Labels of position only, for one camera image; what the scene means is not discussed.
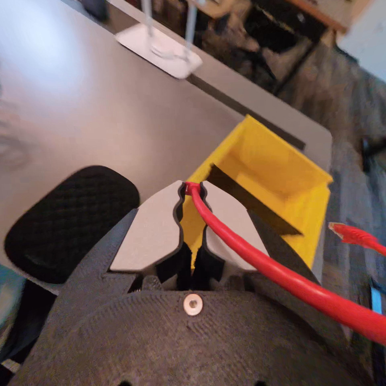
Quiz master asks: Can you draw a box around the red ethernet cable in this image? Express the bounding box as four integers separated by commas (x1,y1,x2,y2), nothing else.
185,182,386,346

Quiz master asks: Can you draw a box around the yellow plastic bin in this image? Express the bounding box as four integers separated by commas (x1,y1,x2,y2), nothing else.
179,114,334,271

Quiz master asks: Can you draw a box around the floor power strip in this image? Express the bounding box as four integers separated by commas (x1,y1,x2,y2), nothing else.
369,280,384,315

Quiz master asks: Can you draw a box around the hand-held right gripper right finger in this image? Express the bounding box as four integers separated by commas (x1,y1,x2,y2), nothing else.
201,180,271,272

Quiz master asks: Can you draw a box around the wooden office table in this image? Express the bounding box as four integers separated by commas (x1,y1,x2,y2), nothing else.
286,0,348,34

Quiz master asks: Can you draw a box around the instruction sign on white stand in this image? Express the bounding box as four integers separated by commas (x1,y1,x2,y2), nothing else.
115,0,203,80

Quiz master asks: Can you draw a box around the black office chair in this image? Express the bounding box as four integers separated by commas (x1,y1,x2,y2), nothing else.
244,4,315,92

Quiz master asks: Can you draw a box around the black mesh pad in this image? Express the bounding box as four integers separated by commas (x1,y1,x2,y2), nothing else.
4,165,141,284

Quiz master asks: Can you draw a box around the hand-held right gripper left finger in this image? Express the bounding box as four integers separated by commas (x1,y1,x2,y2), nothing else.
109,180,185,273

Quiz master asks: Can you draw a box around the large grey power box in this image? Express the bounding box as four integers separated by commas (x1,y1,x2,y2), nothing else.
83,0,110,22

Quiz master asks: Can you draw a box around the grey desk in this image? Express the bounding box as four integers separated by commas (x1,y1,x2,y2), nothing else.
0,0,334,296

